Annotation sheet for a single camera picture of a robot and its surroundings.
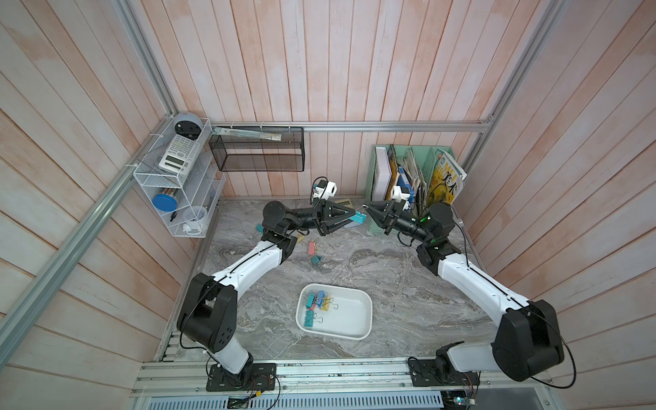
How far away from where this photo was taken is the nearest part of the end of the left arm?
2.02 ft

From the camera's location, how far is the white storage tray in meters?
0.84

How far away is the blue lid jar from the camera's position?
2.55 ft

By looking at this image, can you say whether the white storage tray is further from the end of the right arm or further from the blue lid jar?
the blue lid jar

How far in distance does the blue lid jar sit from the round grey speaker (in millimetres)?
216
